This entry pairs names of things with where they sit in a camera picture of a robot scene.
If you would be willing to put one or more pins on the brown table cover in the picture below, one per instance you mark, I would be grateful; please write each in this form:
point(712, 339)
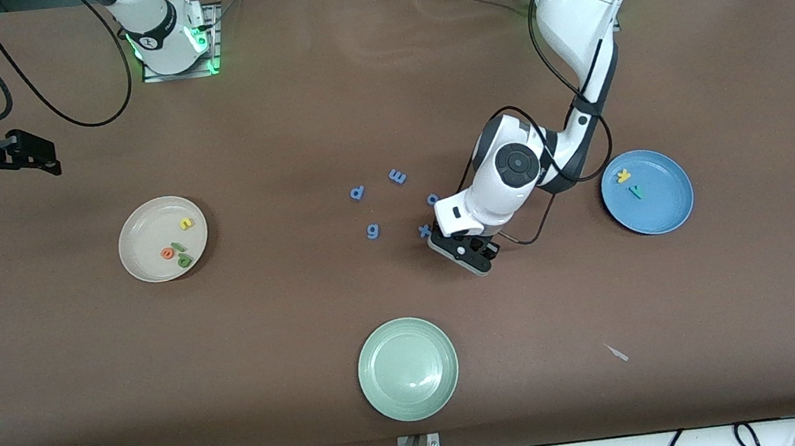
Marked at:
point(382, 102)

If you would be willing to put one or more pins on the green letter p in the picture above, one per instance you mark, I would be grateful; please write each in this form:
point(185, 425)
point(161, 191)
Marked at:
point(185, 261)

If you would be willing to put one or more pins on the blue plate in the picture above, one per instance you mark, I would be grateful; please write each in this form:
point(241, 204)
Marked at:
point(660, 207)

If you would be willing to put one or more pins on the white paper scrap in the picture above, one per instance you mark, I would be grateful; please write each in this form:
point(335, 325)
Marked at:
point(616, 352)

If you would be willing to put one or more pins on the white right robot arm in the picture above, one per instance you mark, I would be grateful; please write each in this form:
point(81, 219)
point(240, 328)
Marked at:
point(161, 31)

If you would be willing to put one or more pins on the yellow letter u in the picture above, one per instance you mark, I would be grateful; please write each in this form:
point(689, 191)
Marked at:
point(186, 227)

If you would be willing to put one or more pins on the blue letter m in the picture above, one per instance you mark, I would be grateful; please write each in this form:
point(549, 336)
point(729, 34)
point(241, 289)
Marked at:
point(397, 176)

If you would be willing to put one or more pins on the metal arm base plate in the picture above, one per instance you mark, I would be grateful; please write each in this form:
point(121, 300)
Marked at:
point(190, 74)

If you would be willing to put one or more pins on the blue letter o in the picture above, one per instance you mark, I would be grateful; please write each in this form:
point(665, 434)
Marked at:
point(429, 199)

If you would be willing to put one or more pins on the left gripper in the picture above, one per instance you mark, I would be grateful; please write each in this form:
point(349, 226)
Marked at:
point(489, 252)

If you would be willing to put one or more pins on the blue letter p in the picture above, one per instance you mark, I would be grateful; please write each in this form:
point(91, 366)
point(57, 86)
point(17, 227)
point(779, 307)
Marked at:
point(357, 193)

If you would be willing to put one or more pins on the beige plate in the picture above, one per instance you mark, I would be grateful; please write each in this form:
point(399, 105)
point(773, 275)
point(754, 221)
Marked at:
point(145, 233)

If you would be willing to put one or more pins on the yellow letter k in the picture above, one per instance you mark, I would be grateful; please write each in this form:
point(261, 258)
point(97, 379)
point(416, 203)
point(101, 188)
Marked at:
point(623, 176)

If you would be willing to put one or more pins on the teal letter y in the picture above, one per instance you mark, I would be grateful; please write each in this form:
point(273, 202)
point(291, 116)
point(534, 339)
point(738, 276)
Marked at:
point(637, 191)

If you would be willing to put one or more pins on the blue letter x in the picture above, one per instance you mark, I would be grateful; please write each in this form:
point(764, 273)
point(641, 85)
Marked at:
point(423, 231)

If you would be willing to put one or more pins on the blue letter g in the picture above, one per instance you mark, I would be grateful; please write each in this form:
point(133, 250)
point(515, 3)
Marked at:
point(372, 231)

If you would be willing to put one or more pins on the green letter i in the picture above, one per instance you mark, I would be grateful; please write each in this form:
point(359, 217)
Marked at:
point(178, 246)

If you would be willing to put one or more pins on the orange letter e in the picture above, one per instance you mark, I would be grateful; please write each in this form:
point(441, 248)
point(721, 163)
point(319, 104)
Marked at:
point(167, 253)

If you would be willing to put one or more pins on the green plate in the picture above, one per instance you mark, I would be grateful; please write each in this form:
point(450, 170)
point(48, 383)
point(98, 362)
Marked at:
point(407, 369)

